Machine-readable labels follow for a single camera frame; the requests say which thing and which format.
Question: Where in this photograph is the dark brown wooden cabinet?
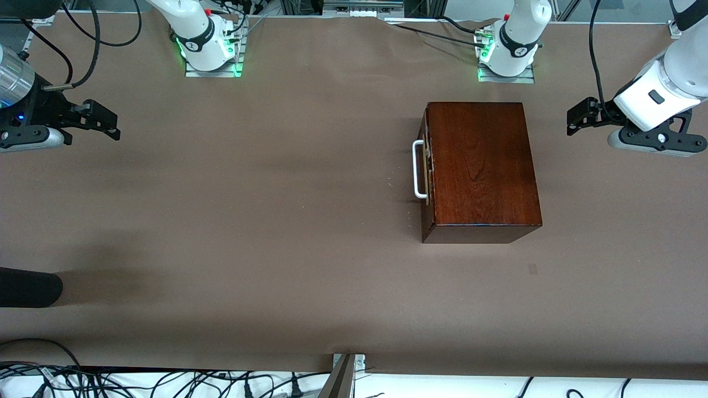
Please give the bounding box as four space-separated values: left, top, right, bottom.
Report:
419 102 543 244

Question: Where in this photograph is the brown paper table cover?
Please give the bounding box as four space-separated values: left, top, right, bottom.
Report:
0 12 708 381

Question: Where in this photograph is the black ribbed cylinder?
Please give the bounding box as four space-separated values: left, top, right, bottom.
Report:
0 267 63 308

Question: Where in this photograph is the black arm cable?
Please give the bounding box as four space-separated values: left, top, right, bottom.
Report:
589 0 626 125
19 19 74 85
61 0 143 48
42 0 101 92

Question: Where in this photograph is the aluminium frame profile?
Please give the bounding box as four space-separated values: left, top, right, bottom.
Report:
19 17 56 56
555 0 582 23

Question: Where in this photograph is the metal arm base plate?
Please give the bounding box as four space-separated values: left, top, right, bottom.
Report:
185 33 244 78
478 64 536 84

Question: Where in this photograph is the black base cable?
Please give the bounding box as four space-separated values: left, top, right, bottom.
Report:
213 0 266 34
386 22 487 50
436 15 493 39

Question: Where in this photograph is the silver rail with white sockets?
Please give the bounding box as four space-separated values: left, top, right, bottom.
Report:
322 0 405 17

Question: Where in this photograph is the silver mounting bracket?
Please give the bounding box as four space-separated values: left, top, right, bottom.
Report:
332 353 366 372

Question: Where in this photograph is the grey camera mast profile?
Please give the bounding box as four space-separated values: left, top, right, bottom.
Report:
317 354 356 398

